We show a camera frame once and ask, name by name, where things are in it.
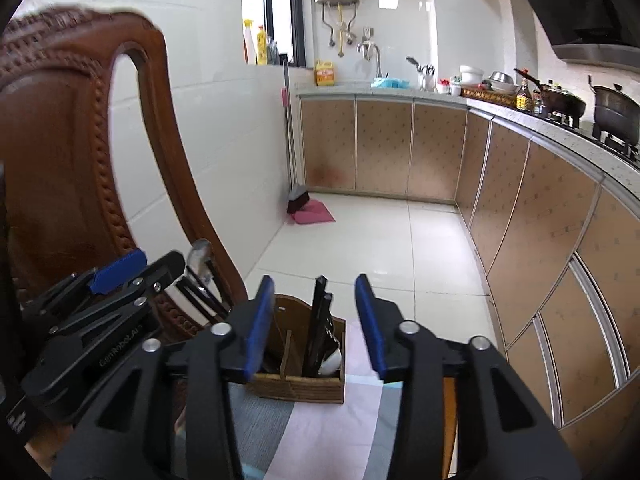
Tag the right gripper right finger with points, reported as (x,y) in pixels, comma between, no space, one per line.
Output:
(461,405)

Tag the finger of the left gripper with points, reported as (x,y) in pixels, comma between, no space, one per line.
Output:
(77,290)
(155,278)

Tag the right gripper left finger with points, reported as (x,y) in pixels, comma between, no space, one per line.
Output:
(130,430)

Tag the large steel spoon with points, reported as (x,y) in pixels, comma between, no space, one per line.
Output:
(204,274)

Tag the white plastic spoon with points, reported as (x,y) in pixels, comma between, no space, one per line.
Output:
(331,363)

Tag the black chopstick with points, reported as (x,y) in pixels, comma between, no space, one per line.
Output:
(316,306)
(324,332)

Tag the kitchen counter with cabinets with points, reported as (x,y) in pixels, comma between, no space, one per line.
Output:
(553,218)

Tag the wooden slatted utensil holder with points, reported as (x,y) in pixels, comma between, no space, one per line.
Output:
(283,379)

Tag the plaid grey white cloth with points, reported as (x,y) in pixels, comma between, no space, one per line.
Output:
(352,440)

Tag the broom with pink dustpan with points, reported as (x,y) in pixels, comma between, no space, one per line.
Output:
(301,208)

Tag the carved brown wooden chair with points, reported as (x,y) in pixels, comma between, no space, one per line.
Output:
(60,210)

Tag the yellow detergent bottle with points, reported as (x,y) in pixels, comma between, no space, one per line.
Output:
(262,46)

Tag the black wok pan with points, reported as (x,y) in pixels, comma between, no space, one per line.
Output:
(557,101)

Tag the black cooking pot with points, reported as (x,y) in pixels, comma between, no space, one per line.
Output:
(615,113)

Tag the chrome sink faucet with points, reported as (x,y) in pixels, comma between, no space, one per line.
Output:
(369,49)

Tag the black range hood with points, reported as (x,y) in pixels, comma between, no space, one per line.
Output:
(592,32)

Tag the window with dark frame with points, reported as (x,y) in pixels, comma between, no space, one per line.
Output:
(284,20)

